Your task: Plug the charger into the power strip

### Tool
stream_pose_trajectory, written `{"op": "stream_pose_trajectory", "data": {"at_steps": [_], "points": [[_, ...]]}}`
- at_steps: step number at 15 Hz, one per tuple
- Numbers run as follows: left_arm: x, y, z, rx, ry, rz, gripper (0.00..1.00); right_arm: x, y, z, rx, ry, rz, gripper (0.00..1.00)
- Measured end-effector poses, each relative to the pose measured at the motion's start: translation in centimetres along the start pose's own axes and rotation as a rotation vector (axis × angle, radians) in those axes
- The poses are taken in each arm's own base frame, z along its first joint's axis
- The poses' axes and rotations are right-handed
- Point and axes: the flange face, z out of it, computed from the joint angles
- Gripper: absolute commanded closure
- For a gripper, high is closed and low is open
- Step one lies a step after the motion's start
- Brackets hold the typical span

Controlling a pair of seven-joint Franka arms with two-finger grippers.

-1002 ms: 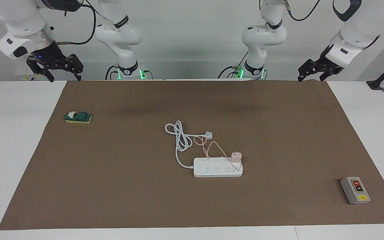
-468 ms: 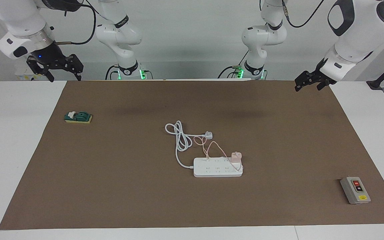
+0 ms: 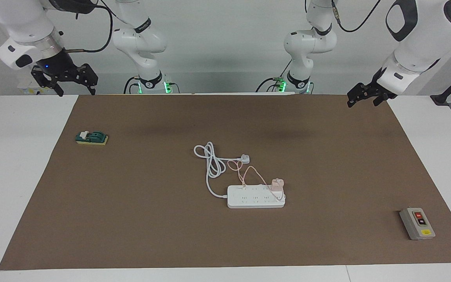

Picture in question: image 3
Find white power cord with plug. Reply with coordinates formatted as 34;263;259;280
193;142;251;199

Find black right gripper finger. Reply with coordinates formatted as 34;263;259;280
76;63;99;96
31;65;65;97

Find thin pink charging cable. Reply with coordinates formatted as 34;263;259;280
227;160;285;201

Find grey on-off switch box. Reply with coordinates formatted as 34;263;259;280
399;207;436;240

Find black left arm base cable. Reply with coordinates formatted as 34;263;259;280
255;59;292;93

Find brown table mat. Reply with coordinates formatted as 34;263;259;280
0;93;451;271

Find black arm base cable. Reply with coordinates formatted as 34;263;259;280
123;76;140;94
255;59;292;93

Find white power strip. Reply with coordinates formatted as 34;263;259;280
227;185;286;209

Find white wall socket box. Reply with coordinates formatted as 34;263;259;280
17;76;62;95

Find green knife switch yellow base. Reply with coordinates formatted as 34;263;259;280
75;131;109;146

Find black right arm base cable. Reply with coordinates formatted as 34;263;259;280
123;76;140;94

